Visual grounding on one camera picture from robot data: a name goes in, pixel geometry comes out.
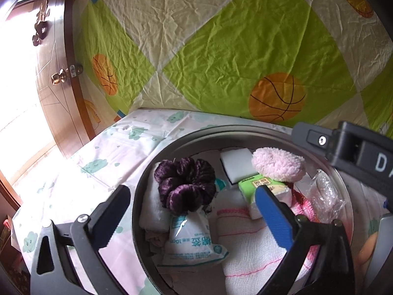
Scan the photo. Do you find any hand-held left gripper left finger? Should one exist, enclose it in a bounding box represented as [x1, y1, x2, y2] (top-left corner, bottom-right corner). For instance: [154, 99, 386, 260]
[30, 184, 132, 295]

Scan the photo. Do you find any door ornament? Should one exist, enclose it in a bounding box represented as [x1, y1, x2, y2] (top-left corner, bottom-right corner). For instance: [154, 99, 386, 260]
[32, 0, 50, 46]

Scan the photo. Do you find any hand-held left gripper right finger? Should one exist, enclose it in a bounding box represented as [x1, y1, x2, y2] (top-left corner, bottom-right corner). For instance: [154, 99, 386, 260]
[255, 185, 357, 295]

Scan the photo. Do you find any white towel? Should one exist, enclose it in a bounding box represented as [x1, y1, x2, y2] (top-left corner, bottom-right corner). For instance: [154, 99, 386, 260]
[139, 172, 172, 232]

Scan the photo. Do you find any white sponge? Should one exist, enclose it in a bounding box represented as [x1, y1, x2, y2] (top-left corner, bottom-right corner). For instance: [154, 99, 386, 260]
[219, 147, 257, 188]

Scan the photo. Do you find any brass door knob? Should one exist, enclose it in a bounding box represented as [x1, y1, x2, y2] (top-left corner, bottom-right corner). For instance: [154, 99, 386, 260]
[51, 63, 84, 85]

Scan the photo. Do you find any person's right hand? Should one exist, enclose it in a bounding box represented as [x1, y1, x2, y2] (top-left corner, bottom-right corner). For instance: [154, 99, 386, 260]
[358, 230, 379, 266]

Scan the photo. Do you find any brown wooden door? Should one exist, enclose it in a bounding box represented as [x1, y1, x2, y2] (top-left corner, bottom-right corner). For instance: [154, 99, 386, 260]
[0, 0, 99, 160]

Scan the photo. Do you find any pink fluffy puff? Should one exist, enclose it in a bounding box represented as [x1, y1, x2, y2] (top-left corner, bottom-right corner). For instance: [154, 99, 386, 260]
[252, 147, 306, 182]

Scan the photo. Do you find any dark wooden furniture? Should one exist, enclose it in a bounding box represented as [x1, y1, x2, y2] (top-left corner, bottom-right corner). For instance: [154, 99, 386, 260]
[0, 215, 31, 295]

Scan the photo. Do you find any green basketball print wall sheet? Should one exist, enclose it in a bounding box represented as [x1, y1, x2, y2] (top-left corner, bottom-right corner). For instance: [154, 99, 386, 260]
[63, 0, 393, 136]

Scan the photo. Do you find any green tissue pack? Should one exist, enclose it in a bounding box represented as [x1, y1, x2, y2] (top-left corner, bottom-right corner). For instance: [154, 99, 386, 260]
[238, 175, 292, 220]

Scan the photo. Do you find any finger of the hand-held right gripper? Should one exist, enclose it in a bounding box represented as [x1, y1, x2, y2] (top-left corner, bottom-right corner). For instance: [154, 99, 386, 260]
[292, 122, 337, 160]

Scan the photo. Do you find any clear plastic bag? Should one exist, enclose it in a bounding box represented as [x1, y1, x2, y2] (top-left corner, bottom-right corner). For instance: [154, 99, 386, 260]
[305, 170, 346, 223]

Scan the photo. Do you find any round metal tin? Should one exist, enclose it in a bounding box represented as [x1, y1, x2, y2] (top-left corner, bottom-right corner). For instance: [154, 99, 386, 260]
[131, 124, 364, 295]

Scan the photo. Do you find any cotton swab packet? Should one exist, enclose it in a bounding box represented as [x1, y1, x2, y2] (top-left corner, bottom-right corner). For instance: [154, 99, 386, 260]
[158, 206, 230, 267]

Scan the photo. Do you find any white cloth with pink trim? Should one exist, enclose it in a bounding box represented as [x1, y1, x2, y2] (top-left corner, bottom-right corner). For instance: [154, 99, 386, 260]
[215, 191, 320, 295]

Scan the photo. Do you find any purple velvet scrunchie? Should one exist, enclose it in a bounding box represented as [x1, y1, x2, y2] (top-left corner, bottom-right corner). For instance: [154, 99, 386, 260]
[154, 157, 216, 216]

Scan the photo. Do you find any beige cloth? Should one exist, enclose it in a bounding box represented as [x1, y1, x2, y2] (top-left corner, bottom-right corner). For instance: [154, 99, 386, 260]
[144, 229, 172, 252]

